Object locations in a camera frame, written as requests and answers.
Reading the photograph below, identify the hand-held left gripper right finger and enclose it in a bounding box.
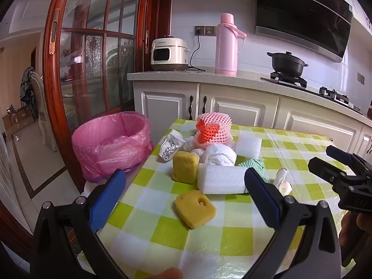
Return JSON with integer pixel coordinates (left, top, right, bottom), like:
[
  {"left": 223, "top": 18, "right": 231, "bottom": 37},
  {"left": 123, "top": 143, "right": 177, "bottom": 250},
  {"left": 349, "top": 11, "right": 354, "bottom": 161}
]
[{"left": 244, "top": 167, "right": 342, "bottom": 279}]

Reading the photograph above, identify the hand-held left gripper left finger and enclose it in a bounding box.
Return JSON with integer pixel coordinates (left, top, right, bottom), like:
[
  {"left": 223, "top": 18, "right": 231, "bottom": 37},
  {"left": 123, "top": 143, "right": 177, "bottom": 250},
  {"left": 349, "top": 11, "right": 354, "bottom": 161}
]
[{"left": 30, "top": 169, "right": 128, "bottom": 279}]

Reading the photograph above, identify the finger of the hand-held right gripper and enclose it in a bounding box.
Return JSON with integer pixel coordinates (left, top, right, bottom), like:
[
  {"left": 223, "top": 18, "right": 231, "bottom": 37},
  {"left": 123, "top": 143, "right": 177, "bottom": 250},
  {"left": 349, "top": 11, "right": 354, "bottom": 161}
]
[
  {"left": 308, "top": 157, "right": 357, "bottom": 194},
  {"left": 325, "top": 145, "right": 372, "bottom": 178}
]

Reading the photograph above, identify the green striped cloth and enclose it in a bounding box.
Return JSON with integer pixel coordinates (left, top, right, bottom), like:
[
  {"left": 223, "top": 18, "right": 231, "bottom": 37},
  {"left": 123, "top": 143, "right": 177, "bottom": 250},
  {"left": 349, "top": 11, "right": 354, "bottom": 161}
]
[{"left": 237, "top": 157, "right": 266, "bottom": 194}]

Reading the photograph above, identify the large white foam block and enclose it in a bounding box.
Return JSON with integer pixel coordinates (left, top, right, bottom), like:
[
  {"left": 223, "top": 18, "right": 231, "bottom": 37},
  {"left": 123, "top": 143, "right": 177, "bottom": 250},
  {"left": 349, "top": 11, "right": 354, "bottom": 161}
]
[{"left": 197, "top": 163, "right": 252, "bottom": 195}]

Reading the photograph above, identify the pink bagged trash bin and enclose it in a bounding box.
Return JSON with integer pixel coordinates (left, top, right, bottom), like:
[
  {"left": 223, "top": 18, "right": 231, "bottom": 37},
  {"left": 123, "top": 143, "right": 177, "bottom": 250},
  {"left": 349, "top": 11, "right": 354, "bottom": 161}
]
[{"left": 72, "top": 111, "right": 153, "bottom": 183}]

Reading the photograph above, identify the yellow sponge block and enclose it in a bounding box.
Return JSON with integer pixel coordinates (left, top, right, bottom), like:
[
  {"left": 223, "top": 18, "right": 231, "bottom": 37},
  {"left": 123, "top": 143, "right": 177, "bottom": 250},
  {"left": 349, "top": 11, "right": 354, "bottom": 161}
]
[{"left": 172, "top": 150, "right": 200, "bottom": 184}]

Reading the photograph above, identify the orange foam fruit net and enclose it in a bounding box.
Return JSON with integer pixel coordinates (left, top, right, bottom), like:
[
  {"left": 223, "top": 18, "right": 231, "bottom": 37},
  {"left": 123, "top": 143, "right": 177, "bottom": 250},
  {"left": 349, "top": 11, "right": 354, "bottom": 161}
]
[{"left": 195, "top": 123, "right": 221, "bottom": 147}]

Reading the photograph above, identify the large pink foam fruit net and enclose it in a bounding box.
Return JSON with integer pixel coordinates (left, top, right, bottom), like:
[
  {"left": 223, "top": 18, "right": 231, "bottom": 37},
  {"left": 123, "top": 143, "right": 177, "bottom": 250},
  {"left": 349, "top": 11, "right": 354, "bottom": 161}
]
[{"left": 197, "top": 113, "right": 233, "bottom": 130}]

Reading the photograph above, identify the person's right hand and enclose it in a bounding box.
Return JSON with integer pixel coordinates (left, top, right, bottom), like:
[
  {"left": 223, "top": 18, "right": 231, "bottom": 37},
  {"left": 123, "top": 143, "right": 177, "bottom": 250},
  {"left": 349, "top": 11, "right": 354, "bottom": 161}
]
[{"left": 339, "top": 212, "right": 372, "bottom": 248}]

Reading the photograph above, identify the person's left hand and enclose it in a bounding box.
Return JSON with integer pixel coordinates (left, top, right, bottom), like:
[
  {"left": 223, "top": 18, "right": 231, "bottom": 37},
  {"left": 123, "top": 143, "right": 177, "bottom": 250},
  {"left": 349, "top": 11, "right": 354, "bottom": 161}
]
[{"left": 128, "top": 267, "right": 183, "bottom": 279}]

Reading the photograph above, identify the small white foam block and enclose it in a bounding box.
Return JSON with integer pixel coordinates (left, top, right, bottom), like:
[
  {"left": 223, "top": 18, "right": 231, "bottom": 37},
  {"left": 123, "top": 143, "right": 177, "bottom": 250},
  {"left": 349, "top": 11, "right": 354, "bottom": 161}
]
[{"left": 235, "top": 134, "right": 262, "bottom": 156}]

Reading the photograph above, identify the green checkered tablecloth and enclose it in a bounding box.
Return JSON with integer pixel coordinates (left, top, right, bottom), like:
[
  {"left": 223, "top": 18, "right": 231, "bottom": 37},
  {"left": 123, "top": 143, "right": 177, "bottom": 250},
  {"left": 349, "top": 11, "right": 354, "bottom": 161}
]
[{"left": 96, "top": 118, "right": 356, "bottom": 279}]

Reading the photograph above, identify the pink foam net orange inside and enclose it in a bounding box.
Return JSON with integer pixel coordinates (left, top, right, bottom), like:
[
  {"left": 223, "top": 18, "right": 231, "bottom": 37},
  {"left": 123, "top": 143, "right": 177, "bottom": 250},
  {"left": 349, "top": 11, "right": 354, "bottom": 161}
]
[{"left": 194, "top": 128, "right": 234, "bottom": 152}]

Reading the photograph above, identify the yellow sponge with hole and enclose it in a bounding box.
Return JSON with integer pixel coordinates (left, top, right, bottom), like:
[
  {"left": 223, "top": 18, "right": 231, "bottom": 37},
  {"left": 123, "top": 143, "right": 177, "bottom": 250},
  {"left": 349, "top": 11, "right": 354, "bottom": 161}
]
[{"left": 175, "top": 190, "right": 217, "bottom": 229}]

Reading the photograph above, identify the crumpled patterned paper cup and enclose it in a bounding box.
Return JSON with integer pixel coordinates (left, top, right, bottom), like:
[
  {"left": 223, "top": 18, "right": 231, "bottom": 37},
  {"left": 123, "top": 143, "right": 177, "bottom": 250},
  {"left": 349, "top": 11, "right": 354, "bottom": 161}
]
[{"left": 159, "top": 129, "right": 186, "bottom": 162}]

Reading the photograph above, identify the black gas stove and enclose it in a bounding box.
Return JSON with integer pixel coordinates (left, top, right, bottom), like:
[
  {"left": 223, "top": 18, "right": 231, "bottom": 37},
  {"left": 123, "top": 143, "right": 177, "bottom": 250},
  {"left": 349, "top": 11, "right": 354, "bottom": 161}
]
[{"left": 260, "top": 71, "right": 364, "bottom": 114}]

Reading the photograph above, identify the black cooking pot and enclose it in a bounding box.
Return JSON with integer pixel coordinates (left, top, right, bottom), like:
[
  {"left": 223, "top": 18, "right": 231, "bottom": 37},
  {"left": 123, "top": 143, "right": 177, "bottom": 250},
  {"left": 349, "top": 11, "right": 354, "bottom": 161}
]
[{"left": 267, "top": 51, "right": 309, "bottom": 77}]

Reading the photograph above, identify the white kitchen counter cabinet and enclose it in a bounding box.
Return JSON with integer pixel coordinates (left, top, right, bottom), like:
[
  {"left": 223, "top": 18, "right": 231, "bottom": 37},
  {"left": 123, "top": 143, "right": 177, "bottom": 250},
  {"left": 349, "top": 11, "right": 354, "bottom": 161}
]
[{"left": 127, "top": 70, "right": 372, "bottom": 163}]

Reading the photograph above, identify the white dining chair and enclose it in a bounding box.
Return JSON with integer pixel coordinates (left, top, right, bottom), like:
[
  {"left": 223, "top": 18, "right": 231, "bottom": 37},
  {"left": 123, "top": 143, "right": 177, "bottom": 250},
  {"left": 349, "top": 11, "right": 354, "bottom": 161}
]
[{"left": 20, "top": 67, "right": 59, "bottom": 152}]

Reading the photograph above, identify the red wooden glass door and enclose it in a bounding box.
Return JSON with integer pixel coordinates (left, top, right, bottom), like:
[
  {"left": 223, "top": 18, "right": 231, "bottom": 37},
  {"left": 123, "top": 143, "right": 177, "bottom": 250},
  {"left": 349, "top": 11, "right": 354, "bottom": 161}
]
[
  {"left": 141, "top": 0, "right": 173, "bottom": 74},
  {"left": 42, "top": 0, "right": 150, "bottom": 194}
]

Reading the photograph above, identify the cardboard box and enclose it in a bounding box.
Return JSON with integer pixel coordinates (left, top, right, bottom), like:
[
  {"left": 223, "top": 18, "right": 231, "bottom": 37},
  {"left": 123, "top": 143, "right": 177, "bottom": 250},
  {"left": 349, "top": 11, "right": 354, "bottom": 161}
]
[{"left": 2, "top": 105, "right": 30, "bottom": 131}]

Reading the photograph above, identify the dark patterned garment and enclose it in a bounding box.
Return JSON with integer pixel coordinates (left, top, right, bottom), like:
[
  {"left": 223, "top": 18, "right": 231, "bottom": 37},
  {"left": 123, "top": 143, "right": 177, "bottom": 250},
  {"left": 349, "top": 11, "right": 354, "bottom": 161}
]
[{"left": 20, "top": 67, "right": 38, "bottom": 123}]

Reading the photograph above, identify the white ornate chair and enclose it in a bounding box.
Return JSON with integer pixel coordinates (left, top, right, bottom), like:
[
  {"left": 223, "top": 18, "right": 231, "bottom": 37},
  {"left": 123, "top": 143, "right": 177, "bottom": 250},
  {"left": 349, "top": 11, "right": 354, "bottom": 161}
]
[{"left": 105, "top": 45, "right": 137, "bottom": 76}]

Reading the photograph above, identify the black range hood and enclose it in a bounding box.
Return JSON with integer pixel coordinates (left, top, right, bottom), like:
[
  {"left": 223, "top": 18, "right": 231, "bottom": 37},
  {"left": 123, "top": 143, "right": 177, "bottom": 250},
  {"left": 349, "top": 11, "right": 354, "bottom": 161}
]
[{"left": 255, "top": 0, "right": 353, "bottom": 63}]

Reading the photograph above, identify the pink thermos flask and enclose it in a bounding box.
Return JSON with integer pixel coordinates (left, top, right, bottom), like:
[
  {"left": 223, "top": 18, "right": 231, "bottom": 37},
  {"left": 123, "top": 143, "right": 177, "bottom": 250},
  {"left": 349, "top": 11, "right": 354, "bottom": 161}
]
[{"left": 214, "top": 13, "right": 247, "bottom": 74}]

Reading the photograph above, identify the white rice cooker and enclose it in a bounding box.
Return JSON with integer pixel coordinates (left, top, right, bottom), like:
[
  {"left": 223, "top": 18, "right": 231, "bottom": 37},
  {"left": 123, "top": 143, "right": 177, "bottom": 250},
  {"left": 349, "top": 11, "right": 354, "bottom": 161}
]
[{"left": 150, "top": 37, "right": 191, "bottom": 71}]

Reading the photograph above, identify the black power cord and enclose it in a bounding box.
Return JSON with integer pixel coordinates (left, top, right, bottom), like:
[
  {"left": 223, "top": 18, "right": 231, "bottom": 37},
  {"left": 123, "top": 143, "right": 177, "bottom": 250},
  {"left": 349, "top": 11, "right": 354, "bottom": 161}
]
[{"left": 186, "top": 32, "right": 206, "bottom": 73}]

